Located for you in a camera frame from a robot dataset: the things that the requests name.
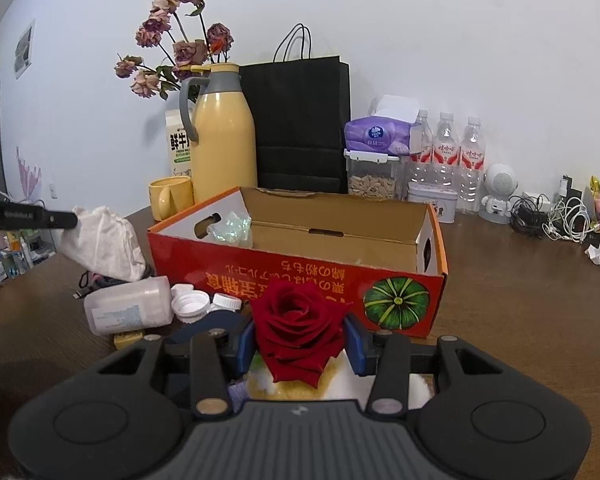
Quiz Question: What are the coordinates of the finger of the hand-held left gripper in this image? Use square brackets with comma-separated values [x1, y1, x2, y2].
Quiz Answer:
[0, 201, 79, 240]

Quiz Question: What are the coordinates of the white cable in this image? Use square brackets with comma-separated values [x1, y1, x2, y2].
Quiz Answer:
[542, 197, 591, 243]

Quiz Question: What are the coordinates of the orange cardboard box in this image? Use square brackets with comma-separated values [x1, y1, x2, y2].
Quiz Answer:
[146, 186, 449, 339]

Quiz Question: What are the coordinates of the clear container of nuts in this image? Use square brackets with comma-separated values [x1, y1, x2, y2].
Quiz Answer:
[343, 148, 401, 198]

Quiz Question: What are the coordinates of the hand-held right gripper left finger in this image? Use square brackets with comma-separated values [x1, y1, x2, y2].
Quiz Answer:
[96, 319, 257, 420]

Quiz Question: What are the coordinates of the red rose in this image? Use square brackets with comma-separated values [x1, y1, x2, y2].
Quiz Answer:
[250, 280, 353, 390]

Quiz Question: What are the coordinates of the black charger cable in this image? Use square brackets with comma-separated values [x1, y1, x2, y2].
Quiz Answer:
[509, 195, 551, 237]

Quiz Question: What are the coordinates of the black cable bundle pink tie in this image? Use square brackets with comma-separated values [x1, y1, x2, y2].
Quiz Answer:
[79, 271, 112, 291]

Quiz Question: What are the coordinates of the white drawstring bag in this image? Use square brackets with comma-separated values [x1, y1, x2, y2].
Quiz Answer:
[57, 205, 148, 282]

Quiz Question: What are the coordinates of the yellow white plush toy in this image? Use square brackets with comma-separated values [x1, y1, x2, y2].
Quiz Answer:
[247, 350, 431, 406]

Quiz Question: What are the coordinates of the wall picture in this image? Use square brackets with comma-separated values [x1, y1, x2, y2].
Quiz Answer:
[13, 22, 35, 80]

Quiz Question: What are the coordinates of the black paper bag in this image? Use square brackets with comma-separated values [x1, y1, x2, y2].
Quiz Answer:
[240, 23, 352, 195]

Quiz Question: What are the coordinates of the storage rack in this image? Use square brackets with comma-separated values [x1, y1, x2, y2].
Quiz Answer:
[0, 230, 56, 301]

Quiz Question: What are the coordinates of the small yellow block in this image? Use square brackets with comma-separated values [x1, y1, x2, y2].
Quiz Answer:
[113, 330, 146, 351]

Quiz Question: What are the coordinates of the purple tissue pack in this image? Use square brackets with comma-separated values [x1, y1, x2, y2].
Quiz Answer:
[344, 95, 421, 157]

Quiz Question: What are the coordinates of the yellow thermos jug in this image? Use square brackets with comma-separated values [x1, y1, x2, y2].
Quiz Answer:
[179, 63, 259, 206]

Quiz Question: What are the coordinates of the pale tin box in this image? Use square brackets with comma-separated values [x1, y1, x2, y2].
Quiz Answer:
[406, 181, 458, 224]

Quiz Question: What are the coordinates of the navy pouch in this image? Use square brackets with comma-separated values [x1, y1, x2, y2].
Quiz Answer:
[170, 310, 253, 346]

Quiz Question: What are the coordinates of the clear plastic wrap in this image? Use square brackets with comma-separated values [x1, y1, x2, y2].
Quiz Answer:
[207, 211, 253, 249]

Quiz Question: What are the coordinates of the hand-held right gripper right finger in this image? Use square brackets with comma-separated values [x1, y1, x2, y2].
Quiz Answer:
[346, 314, 505, 418]

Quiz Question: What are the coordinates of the yellow mug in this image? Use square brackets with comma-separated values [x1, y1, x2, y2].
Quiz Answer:
[148, 176, 197, 222]

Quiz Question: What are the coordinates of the clear water bottle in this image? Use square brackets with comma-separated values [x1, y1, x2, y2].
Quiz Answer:
[457, 116, 487, 214]
[407, 109, 436, 186]
[432, 112, 461, 196]

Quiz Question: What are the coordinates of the white robot speaker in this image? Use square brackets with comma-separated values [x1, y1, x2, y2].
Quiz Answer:
[480, 162, 521, 224]

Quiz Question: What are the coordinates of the white milk carton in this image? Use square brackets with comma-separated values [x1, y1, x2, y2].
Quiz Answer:
[165, 108, 197, 179]

